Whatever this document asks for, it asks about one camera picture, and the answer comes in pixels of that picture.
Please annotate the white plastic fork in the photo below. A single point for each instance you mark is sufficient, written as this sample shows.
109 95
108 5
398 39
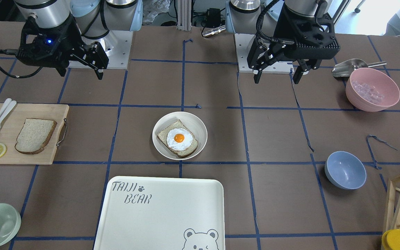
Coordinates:
7 111

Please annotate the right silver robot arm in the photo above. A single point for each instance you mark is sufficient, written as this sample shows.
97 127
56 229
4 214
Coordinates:
96 19

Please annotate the wooden cutting board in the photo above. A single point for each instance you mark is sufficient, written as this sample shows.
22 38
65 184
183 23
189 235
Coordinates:
13 123

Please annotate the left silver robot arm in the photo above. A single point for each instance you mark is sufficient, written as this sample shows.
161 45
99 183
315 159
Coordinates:
241 16

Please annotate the blue bowl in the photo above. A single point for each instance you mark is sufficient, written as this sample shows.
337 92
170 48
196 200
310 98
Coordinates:
345 170

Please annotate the white bear tray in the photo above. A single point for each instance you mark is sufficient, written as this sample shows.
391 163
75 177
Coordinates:
155 213

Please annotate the pink bowl with ice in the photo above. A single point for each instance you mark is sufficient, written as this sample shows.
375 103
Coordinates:
371 90

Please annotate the bread slice under egg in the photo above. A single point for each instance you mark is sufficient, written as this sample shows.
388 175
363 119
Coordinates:
162 135

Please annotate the bread slice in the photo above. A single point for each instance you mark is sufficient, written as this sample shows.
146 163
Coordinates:
162 135
34 135

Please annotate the fried egg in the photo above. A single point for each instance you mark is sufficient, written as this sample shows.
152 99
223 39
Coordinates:
179 139

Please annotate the white round plate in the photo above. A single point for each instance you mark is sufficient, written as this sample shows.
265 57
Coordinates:
192 122

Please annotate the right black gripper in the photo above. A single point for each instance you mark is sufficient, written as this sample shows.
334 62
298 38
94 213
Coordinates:
68 39

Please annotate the metal scoop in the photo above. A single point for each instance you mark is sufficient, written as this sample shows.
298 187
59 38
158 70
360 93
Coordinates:
345 69

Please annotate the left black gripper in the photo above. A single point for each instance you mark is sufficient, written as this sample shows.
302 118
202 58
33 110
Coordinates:
281 28

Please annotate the yellow mug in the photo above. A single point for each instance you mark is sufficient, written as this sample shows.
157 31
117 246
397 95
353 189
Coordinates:
391 240

